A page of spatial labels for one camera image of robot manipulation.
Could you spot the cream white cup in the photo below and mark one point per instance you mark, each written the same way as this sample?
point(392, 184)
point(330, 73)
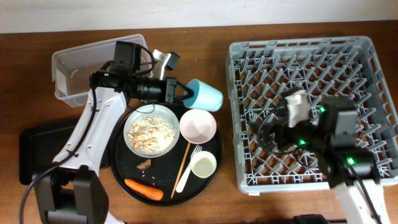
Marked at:
point(203, 164)

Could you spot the brown food scrap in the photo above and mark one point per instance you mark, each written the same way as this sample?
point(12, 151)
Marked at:
point(144, 165)

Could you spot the grey dishwasher rack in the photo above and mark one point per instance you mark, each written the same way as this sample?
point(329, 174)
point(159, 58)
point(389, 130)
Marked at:
point(257, 73)

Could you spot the orange carrot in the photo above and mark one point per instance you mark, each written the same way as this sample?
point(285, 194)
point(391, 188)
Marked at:
point(149, 192)

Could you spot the grey plate with food scraps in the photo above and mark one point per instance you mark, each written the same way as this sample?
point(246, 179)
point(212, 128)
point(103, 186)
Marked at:
point(151, 131)

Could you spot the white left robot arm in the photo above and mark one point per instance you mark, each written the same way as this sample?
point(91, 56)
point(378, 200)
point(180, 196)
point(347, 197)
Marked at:
point(70, 191)

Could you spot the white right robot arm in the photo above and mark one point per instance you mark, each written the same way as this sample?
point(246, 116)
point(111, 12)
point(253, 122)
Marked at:
point(351, 172)

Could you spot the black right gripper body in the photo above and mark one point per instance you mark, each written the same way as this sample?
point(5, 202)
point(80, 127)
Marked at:
point(300, 134)

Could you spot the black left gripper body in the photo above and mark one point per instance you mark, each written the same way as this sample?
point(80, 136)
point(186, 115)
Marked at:
point(152, 89)

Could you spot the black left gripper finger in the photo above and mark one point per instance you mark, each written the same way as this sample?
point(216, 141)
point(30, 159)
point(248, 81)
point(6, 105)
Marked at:
point(184, 88)
point(182, 98)

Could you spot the wooden chopstick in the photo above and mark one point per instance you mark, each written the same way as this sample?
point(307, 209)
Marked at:
point(180, 169)

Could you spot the round black tray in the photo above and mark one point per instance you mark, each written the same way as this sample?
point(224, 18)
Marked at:
point(163, 170)

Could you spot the light blue cup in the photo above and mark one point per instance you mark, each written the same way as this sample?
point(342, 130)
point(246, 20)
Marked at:
point(205, 97)

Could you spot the pink bowl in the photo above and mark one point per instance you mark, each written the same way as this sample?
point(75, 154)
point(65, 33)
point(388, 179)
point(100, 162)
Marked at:
point(197, 126)

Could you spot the black rectangular bin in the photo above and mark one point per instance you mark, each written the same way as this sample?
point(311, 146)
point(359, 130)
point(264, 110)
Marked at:
point(39, 145)

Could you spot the clear plastic bin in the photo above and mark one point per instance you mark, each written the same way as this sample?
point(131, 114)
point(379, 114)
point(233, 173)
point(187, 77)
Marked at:
point(72, 67)

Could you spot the white plastic fork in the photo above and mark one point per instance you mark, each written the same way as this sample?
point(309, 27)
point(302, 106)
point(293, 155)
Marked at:
point(183, 180)

